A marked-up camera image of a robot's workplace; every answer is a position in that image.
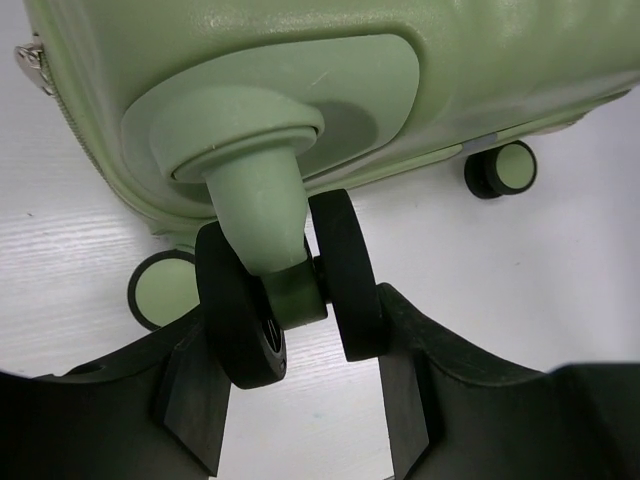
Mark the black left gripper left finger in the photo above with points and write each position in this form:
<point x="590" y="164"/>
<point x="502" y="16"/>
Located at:
<point x="154" y="409"/>

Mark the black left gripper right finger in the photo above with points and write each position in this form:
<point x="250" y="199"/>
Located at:
<point x="456" y="411"/>

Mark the green hard-shell suitcase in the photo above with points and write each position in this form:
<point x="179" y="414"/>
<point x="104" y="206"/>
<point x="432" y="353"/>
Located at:
<point x="236" y="129"/>

